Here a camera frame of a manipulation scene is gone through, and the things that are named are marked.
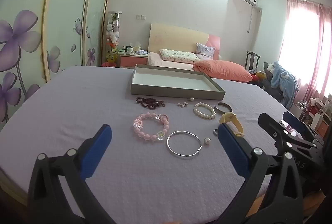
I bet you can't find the grey cuff bangle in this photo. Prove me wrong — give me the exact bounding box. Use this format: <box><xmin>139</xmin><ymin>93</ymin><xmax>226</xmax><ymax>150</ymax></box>
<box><xmin>215</xmin><ymin>102</ymin><xmax>233</xmax><ymax>118</ymax></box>

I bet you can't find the flower print sliding wardrobe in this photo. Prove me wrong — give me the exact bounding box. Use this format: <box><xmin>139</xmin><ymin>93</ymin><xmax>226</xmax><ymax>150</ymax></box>
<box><xmin>0</xmin><ymin>0</ymin><xmax>116</xmax><ymax>123</ymax></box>

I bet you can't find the silver bangle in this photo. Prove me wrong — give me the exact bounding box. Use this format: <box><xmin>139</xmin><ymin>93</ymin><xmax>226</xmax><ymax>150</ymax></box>
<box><xmin>166</xmin><ymin>131</ymin><xmax>202</xmax><ymax>157</ymax></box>

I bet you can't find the blue fleece garment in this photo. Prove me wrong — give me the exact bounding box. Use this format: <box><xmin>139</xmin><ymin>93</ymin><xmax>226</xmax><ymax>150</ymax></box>
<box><xmin>269</xmin><ymin>61</ymin><xmax>299</xmax><ymax>108</ymax></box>

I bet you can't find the white floral pillow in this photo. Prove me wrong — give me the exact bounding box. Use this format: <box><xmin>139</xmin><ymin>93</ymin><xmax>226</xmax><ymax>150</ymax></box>
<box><xmin>159</xmin><ymin>49</ymin><xmax>201</xmax><ymax>62</ymax></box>

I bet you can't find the pink bead bracelet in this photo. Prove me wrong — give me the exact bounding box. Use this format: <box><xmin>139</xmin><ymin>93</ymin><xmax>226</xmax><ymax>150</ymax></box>
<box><xmin>133</xmin><ymin>113</ymin><xmax>170</xmax><ymax>141</ymax></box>

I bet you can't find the white storage rack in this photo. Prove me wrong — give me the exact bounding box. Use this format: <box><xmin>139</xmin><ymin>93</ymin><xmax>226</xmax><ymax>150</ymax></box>
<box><xmin>298</xmin><ymin>94</ymin><xmax>332</xmax><ymax>138</ymax></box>

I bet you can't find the black wooden chair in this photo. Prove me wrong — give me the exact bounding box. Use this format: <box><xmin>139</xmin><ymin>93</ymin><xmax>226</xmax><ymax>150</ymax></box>
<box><xmin>245</xmin><ymin>50</ymin><xmax>260</xmax><ymax>71</ymax></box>

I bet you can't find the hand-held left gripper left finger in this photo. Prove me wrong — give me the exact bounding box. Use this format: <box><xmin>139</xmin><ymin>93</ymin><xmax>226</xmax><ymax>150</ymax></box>
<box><xmin>27</xmin><ymin>124</ymin><xmax>112</xmax><ymax>224</ymax></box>

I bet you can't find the air conditioner pipe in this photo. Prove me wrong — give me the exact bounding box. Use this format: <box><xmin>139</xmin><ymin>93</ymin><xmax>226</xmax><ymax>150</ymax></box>
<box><xmin>245</xmin><ymin>6</ymin><xmax>255</xmax><ymax>33</ymax></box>

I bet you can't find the orange quilt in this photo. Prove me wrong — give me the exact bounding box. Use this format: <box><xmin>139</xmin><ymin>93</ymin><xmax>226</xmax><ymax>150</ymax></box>
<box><xmin>193</xmin><ymin>59</ymin><xmax>253</xmax><ymax>82</ymax></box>

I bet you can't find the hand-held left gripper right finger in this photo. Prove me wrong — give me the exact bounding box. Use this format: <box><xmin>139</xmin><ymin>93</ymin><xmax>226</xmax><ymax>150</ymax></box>
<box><xmin>215</xmin><ymin>124</ymin><xmax>305</xmax><ymax>224</ymax></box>

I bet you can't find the pink nightstand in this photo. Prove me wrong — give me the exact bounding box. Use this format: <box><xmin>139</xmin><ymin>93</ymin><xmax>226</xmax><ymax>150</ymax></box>
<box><xmin>119</xmin><ymin>54</ymin><xmax>149</xmax><ymax>68</ymax></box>

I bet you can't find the pink curtain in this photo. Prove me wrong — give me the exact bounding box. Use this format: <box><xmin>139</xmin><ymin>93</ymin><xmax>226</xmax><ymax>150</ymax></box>
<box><xmin>283</xmin><ymin>0</ymin><xmax>332</xmax><ymax>101</ymax></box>

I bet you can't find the grey cardboard tray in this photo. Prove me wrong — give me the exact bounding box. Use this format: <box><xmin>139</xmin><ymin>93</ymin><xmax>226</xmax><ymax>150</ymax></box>
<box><xmin>130</xmin><ymin>64</ymin><xmax>226</xmax><ymax>101</ymax></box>

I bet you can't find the dark red bead bracelet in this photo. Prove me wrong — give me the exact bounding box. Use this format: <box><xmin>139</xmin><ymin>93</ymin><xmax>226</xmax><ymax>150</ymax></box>
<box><xmin>136</xmin><ymin>97</ymin><xmax>165</xmax><ymax>110</ymax></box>

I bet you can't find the dark office chair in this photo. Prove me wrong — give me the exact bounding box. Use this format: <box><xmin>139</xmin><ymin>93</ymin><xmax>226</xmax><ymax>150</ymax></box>
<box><xmin>262</xmin><ymin>62</ymin><xmax>284</xmax><ymax>100</ymax></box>

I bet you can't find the colourful toys pile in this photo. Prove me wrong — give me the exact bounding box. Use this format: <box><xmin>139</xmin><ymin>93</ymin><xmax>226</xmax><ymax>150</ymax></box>
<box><xmin>249</xmin><ymin>71</ymin><xmax>266</xmax><ymax>82</ymax></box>

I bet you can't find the bed with cream headboard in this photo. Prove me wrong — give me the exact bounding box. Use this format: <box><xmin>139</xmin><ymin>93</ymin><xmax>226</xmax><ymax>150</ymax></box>
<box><xmin>147</xmin><ymin>22</ymin><xmax>253</xmax><ymax>82</ymax></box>

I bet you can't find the yellow watch band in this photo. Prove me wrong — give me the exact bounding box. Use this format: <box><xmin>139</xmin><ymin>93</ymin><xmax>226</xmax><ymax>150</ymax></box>
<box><xmin>219</xmin><ymin>112</ymin><xmax>245</xmax><ymax>138</ymax></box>

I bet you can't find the clear tube of plush toys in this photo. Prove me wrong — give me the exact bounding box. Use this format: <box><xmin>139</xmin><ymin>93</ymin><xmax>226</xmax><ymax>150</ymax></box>
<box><xmin>105</xmin><ymin>11</ymin><xmax>122</xmax><ymax>67</ymax></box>

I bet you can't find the lilac patterned pillow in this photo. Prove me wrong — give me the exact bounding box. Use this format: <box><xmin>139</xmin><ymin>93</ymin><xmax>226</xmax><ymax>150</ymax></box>
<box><xmin>195</xmin><ymin>43</ymin><xmax>216</xmax><ymax>60</ymax></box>

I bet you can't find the yellow plush toy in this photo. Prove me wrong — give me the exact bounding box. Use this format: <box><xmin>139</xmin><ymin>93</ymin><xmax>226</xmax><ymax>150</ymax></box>
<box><xmin>106</xmin><ymin>48</ymin><xmax>119</xmax><ymax>64</ymax></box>

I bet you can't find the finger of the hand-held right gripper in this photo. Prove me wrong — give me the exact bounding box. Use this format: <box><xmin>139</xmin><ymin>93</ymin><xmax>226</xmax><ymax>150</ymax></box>
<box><xmin>258</xmin><ymin>112</ymin><xmax>322</xmax><ymax>155</ymax></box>
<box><xmin>282</xmin><ymin>111</ymin><xmax>325</xmax><ymax>145</ymax></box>

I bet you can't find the white pearl bracelet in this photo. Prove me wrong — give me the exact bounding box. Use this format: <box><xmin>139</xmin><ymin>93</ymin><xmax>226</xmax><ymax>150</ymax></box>
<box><xmin>193</xmin><ymin>102</ymin><xmax>216</xmax><ymax>119</ymax></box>

